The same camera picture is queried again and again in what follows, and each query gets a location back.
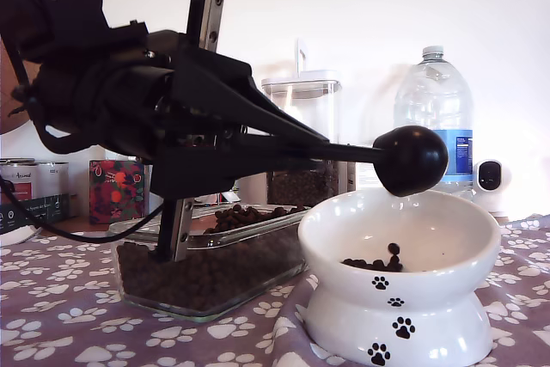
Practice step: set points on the floral tissue box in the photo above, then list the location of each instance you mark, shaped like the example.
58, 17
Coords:
116, 195

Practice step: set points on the white paw print bowl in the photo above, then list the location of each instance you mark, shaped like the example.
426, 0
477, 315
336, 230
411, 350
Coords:
386, 298

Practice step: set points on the brown cat kibble heap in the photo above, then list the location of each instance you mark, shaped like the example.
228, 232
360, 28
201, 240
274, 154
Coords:
215, 277

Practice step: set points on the tall clear kibble jar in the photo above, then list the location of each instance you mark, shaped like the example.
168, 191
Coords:
301, 186

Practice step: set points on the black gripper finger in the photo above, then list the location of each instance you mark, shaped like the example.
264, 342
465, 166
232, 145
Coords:
193, 169
215, 79

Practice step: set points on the small white carton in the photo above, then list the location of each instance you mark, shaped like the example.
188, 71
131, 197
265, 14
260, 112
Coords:
361, 178

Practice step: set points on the black plastic measuring scoop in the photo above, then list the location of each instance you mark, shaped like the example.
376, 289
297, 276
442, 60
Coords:
412, 160

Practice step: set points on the rectangular glass food container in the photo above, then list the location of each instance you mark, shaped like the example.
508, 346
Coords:
180, 251

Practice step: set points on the dark printed cardboard box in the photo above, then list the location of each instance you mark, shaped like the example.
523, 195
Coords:
34, 212

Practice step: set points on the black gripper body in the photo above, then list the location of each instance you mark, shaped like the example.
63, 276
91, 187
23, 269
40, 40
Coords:
208, 6

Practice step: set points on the small white round camera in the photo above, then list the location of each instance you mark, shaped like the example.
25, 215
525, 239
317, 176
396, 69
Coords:
492, 178

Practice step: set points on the large clear water bottle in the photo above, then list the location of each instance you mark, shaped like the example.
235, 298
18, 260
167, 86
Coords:
434, 92

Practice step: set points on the grey paw print cloth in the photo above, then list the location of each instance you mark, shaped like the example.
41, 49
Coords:
64, 332

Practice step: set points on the white labelled tin can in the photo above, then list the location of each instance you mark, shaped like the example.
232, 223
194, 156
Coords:
53, 178
21, 178

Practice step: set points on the small brown kibble portion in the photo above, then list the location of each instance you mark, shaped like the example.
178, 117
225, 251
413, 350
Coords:
369, 264

